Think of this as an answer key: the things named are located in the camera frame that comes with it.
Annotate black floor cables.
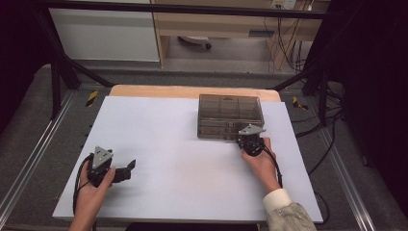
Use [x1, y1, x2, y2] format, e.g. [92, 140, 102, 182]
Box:
[291, 81, 346, 176]

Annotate light wooden desk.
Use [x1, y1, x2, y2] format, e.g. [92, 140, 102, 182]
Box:
[150, 0, 332, 69]

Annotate person's left hand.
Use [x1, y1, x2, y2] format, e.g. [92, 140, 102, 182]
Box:
[71, 160, 117, 223]

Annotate black curtain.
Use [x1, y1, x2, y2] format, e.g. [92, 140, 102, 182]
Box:
[306, 0, 408, 220]
[0, 0, 54, 138]

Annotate hanging cable bundle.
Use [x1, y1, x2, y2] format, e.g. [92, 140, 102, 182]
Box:
[263, 0, 315, 72]

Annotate black frame strut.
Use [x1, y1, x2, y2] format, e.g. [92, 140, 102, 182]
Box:
[271, 61, 343, 127]
[33, 8, 115, 120]

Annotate smoky transparent drawer organizer box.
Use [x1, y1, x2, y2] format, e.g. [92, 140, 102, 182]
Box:
[196, 93, 266, 141]

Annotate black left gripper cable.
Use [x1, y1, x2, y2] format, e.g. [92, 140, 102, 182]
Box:
[72, 153, 94, 216]

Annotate white power strip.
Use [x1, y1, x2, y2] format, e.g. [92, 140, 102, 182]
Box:
[270, 0, 298, 11]

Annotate aluminium rail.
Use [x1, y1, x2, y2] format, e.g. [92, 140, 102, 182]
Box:
[307, 107, 377, 231]
[0, 90, 77, 222]

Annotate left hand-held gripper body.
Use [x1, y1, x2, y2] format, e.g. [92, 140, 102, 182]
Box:
[86, 145, 133, 189]

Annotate yellow black tape strip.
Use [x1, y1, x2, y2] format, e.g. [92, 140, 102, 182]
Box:
[85, 90, 99, 108]
[292, 95, 310, 112]

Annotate white cabinet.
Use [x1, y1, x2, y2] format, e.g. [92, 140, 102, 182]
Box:
[47, 0, 161, 63]

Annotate office chair base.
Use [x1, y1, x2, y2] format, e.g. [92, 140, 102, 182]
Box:
[177, 35, 214, 51]

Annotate person's right hand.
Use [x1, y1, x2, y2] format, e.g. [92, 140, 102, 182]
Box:
[241, 137, 282, 194]

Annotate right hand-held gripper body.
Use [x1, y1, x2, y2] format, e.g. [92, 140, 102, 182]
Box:
[235, 123, 268, 158]

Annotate black frame crossbar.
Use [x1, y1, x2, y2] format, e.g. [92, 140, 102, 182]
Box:
[39, 0, 329, 20]

